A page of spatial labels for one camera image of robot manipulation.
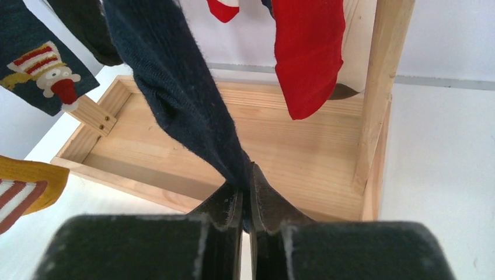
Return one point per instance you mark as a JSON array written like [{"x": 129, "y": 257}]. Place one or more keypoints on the red white striped sock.
[{"x": 223, "y": 10}]

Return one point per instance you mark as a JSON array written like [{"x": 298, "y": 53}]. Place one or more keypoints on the black sock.
[{"x": 86, "y": 21}]

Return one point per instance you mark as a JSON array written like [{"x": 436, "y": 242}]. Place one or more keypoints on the wooden hanger stand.
[{"x": 329, "y": 165}]

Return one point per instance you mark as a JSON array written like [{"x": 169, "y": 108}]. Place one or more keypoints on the yellow brown striped sock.
[{"x": 28, "y": 187}]

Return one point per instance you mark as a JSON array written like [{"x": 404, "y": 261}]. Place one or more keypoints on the navy santa pattern sock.
[{"x": 37, "y": 66}]

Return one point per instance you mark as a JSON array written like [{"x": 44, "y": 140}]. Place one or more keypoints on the red sock white pattern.
[{"x": 307, "y": 49}]

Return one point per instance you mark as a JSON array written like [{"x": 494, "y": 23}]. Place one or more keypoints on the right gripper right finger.
[{"x": 287, "y": 244}]

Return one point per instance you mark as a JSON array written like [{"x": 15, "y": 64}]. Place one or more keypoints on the dark blue sock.
[{"x": 154, "y": 39}]

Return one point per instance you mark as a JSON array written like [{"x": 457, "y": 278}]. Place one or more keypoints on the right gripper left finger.
[{"x": 203, "y": 244}]

